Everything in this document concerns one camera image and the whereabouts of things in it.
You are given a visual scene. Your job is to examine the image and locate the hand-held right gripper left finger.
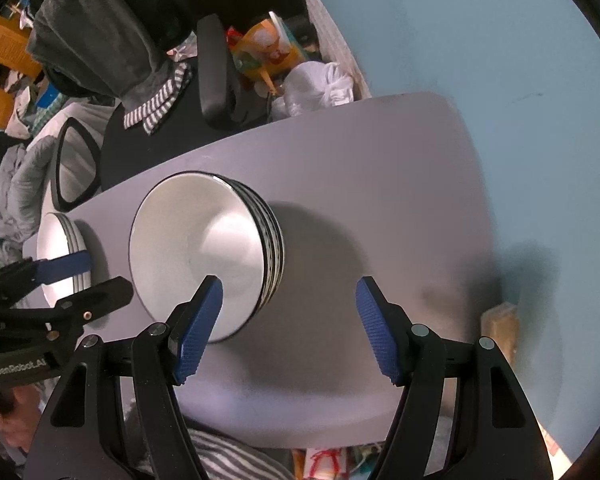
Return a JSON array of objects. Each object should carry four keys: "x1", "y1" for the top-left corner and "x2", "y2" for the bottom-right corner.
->
[{"x1": 24, "y1": 274, "x2": 224, "y2": 480}]

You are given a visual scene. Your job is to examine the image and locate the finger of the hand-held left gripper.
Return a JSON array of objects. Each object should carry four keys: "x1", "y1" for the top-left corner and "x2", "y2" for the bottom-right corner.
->
[
  {"x1": 45, "y1": 276, "x2": 134, "y2": 340},
  {"x1": 0, "y1": 252, "x2": 90, "y2": 311}
]

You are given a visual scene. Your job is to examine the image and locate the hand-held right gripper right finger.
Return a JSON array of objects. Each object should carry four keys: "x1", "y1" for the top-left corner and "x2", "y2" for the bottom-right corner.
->
[{"x1": 356, "y1": 275, "x2": 553, "y2": 480}]

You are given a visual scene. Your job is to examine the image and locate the person's left hand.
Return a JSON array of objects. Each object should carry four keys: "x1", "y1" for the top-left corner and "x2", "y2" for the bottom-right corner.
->
[{"x1": 0, "y1": 389, "x2": 43, "y2": 447}]

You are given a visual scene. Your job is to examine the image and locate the grey duvet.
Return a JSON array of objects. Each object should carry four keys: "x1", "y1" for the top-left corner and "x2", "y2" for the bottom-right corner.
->
[{"x1": 0, "y1": 135, "x2": 61, "y2": 261}]

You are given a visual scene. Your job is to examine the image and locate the brown cardboard piece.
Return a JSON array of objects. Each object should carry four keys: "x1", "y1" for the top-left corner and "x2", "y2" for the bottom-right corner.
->
[{"x1": 480, "y1": 302, "x2": 521, "y2": 361}]

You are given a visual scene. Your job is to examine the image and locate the grey striped garment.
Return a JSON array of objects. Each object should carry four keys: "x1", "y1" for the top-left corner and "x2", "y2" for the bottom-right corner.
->
[{"x1": 125, "y1": 400, "x2": 293, "y2": 480}]

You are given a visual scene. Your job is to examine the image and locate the black office chair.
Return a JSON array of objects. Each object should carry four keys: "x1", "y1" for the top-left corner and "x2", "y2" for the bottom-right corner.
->
[{"x1": 50, "y1": 12, "x2": 271, "y2": 211}]

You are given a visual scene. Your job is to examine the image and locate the bed with grey sheet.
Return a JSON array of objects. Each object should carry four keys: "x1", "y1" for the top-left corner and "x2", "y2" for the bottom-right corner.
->
[{"x1": 30, "y1": 102, "x2": 116, "y2": 196}]

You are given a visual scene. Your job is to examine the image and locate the wooden wardrobe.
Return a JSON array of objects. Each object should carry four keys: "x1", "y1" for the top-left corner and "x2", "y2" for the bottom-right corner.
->
[{"x1": 0, "y1": 15, "x2": 43, "y2": 128}]

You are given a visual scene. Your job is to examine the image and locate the dark grey hoodie striped cuffs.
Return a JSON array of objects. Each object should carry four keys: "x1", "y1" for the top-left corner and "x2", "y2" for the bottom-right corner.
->
[{"x1": 25, "y1": 0, "x2": 196, "y2": 136}]

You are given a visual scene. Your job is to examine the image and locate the knotted white plastic bag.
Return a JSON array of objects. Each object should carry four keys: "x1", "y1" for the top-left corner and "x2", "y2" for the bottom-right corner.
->
[{"x1": 270, "y1": 61, "x2": 356, "y2": 121}]

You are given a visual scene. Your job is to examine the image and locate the orange yellow bag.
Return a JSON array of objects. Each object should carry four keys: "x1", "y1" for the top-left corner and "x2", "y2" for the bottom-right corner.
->
[{"x1": 227, "y1": 12, "x2": 306, "y2": 96}]

